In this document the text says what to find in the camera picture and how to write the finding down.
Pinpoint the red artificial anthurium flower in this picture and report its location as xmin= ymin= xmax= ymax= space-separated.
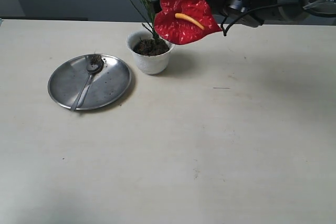
xmin=139 ymin=0 xmax=222 ymax=45

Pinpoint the steel spork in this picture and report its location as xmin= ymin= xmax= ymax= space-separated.
xmin=70 ymin=54 xmax=103 ymax=111

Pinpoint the white plastic flower pot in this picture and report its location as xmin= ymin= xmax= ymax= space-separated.
xmin=126 ymin=30 xmax=175 ymax=75

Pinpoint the round steel plate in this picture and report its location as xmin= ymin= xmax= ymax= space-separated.
xmin=48 ymin=54 xmax=132 ymax=111

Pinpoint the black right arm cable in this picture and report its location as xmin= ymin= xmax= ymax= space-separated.
xmin=222 ymin=3 xmax=289 ymax=37

